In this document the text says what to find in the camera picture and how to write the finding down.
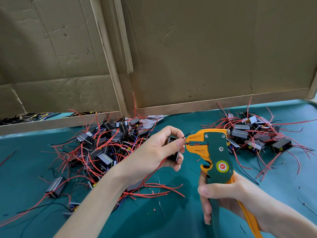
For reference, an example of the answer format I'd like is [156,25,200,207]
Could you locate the person's right hand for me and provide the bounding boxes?
[197,171,272,227]

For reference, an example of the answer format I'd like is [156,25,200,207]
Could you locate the person's left hand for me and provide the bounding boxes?
[111,125,186,186]

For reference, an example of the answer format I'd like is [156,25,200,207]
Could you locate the transformer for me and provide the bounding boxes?
[166,130,195,163]

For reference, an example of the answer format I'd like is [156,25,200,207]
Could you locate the pile of wired transformers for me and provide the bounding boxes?
[203,97,317,184]
[0,109,185,221]

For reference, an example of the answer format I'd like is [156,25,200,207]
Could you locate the orange green wire strippers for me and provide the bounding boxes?
[185,128,263,238]

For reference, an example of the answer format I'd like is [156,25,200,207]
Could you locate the person's left forearm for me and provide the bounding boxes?
[53,171,134,238]

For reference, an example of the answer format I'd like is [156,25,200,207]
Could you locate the person's right forearm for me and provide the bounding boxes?
[258,201,317,238]

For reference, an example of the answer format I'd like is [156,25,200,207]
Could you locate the thin wooden strip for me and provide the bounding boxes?
[114,0,134,74]

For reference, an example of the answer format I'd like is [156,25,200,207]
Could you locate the smooth brown cardboard panel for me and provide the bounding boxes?
[124,0,317,109]

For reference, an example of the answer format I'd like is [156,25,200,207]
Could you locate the creased brown cardboard panel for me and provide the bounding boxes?
[0,0,122,118]

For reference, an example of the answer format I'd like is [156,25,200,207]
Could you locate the long wooden bottom rail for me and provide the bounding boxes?
[136,88,310,117]

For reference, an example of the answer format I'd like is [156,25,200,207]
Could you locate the short wooden bottom rail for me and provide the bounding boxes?
[0,112,122,135]

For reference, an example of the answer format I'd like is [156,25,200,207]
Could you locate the wide wooden post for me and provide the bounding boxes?
[90,0,129,117]

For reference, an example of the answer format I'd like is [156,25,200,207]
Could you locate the heap of black cables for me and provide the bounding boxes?
[0,111,102,125]

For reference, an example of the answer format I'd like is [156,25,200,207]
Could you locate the wooden corner post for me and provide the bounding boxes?
[307,72,317,99]

